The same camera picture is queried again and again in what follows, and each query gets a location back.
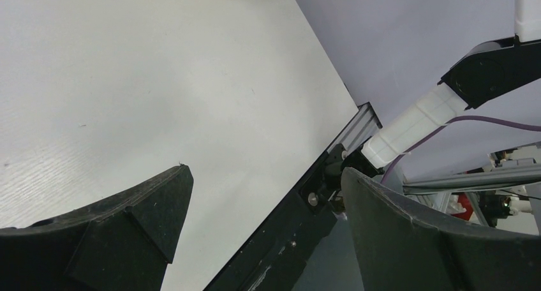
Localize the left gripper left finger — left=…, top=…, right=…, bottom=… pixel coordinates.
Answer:
left=1, top=165, right=194, bottom=290

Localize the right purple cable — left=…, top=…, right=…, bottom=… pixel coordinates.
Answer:
left=380, top=116, right=541, bottom=185

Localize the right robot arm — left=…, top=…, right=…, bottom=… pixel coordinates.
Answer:
left=341, top=0, right=540, bottom=177

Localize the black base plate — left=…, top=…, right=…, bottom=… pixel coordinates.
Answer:
left=206, top=144, right=346, bottom=290

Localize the aluminium frame rail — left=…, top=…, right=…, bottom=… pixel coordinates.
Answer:
left=326, top=102, right=382, bottom=153

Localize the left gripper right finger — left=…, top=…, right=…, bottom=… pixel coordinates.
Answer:
left=341, top=167, right=540, bottom=290

